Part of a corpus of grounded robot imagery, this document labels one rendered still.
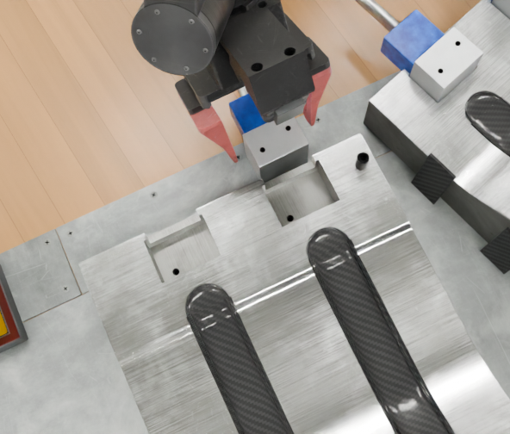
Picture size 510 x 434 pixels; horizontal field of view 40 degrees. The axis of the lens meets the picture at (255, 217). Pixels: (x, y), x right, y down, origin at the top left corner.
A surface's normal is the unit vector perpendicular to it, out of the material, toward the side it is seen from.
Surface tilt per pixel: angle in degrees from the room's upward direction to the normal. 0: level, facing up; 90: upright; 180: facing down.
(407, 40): 0
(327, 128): 0
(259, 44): 30
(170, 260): 0
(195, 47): 66
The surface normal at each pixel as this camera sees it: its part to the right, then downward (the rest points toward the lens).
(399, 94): -0.05, -0.25
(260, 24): -0.26, -0.65
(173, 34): -0.22, 0.76
